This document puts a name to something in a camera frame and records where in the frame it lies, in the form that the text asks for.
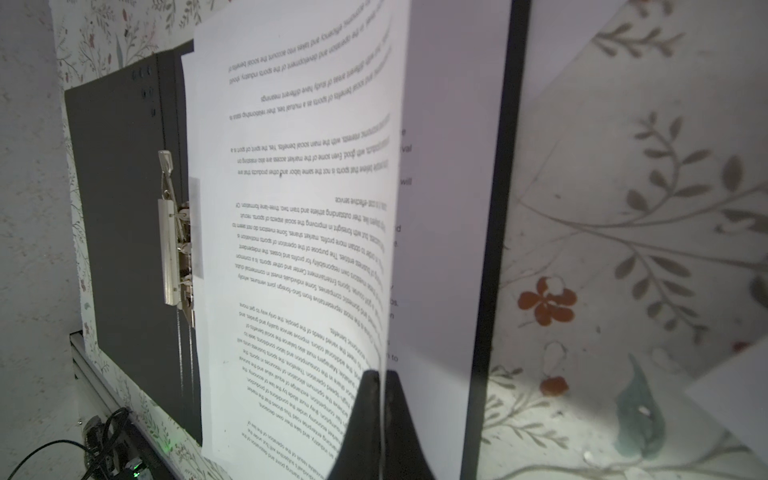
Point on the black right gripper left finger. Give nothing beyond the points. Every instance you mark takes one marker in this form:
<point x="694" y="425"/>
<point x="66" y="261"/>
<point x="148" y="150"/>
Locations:
<point x="359" y="457"/>

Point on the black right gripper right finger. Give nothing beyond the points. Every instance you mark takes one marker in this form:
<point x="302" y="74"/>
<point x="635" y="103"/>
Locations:
<point x="403" y="458"/>

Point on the white printed paper sheet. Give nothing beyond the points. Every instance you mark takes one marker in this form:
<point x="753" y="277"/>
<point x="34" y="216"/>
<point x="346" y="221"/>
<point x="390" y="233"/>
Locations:
<point x="453" y="91"/>
<point x="297" y="107"/>
<point x="735" y="395"/>

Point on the teal folder with black inside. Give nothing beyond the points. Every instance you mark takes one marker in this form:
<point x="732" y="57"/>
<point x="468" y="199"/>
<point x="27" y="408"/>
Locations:
<point x="118" y="123"/>

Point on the metal folder clip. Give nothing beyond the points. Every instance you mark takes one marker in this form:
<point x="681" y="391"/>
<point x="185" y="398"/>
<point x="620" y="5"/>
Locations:
<point x="175" y="243"/>

